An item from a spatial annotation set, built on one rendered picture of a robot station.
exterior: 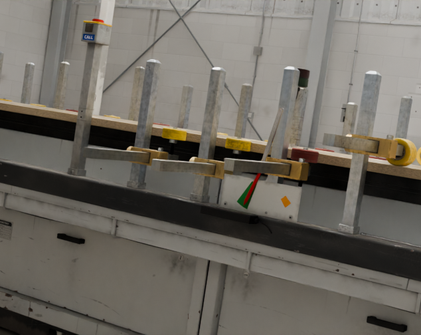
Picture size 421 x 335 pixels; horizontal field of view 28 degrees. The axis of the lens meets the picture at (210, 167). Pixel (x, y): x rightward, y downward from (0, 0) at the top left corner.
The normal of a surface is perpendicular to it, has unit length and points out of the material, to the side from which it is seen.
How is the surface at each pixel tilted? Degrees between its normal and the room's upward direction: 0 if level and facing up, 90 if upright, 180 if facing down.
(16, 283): 90
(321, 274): 90
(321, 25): 90
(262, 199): 90
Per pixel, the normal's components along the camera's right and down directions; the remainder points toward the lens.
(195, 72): -0.54, -0.04
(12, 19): 0.83, 0.15
